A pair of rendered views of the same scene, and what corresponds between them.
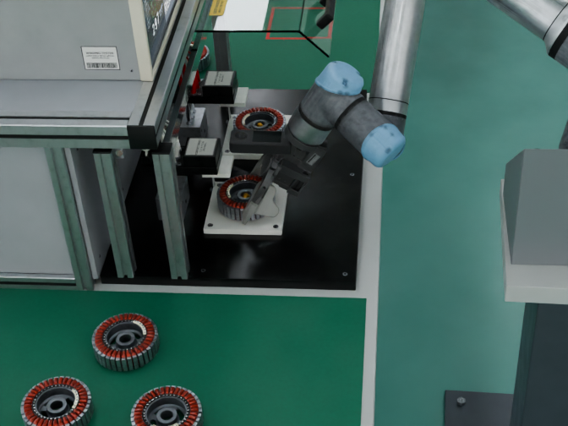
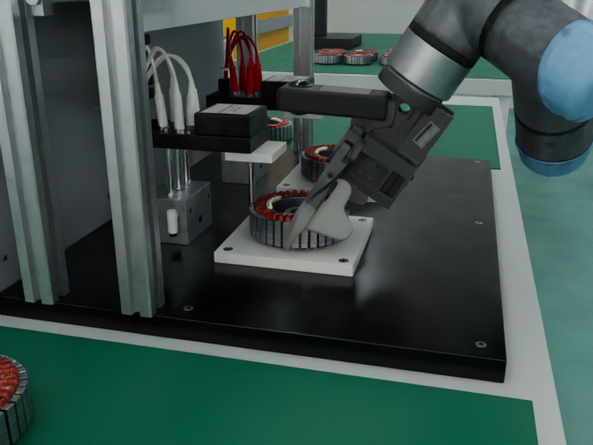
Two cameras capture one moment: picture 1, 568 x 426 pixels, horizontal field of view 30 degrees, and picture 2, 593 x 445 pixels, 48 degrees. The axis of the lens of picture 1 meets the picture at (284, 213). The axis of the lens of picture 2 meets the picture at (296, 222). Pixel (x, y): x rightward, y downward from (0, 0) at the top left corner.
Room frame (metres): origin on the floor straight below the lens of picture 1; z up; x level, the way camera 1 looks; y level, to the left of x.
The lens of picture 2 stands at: (0.93, -0.01, 1.05)
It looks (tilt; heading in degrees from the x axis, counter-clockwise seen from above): 20 degrees down; 7
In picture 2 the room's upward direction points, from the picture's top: straight up
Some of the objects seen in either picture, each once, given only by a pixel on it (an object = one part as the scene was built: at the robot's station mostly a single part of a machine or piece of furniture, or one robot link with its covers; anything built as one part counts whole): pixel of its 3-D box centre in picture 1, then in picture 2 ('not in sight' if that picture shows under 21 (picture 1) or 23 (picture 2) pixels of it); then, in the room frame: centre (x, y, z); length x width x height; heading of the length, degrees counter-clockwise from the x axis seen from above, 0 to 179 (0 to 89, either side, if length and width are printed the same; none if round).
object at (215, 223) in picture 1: (247, 207); (298, 237); (1.62, 0.07, 0.78); 0.15 x 0.15 x 0.01; 82
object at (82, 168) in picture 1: (122, 110); (135, 86); (1.78, 0.31, 0.92); 0.66 x 0.01 x 0.30; 172
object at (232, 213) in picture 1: (246, 197); (298, 217); (1.62, 0.07, 0.80); 0.11 x 0.11 x 0.04
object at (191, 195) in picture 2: (172, 197); (180, 210); (1.64, 0.21, 0.80); 0.07 x 0.05 x 0.06; 172
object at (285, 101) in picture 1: (247, 177); (310, 216); (1.75, 0.07, 0.76); 0.64 x 0.47 x 0.02; 172
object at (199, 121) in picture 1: (192, 127); (245, 159); (1.88, 0.18, 0.80); 0.07 x 0.05 x 0.06; 172
